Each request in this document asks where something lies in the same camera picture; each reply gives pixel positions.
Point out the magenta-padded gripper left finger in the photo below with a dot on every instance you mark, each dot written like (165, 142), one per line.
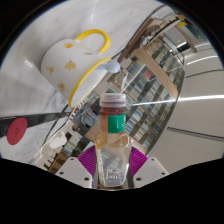
(71, 171)

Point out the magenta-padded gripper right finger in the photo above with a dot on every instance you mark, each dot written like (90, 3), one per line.
(151, 171)

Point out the clear plastic bottle green label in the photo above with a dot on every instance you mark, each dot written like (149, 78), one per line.
(113, 126)

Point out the black building model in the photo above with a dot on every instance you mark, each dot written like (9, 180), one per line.
(83, 116)

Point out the wide book-filled bookcase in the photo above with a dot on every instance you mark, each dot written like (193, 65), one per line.
(146, 115)

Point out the flat round red coaster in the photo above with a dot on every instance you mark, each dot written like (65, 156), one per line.
(16, 131)

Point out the curved ceiling light strip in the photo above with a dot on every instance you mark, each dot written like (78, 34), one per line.
(200, 98)

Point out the white sloped building model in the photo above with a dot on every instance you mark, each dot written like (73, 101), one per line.
(121, 81)

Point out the light blue spoon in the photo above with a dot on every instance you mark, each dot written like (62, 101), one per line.
(113, 66)

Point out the book-filled bookcase behind glass railing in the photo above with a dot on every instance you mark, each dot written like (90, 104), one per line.
(166, 56)

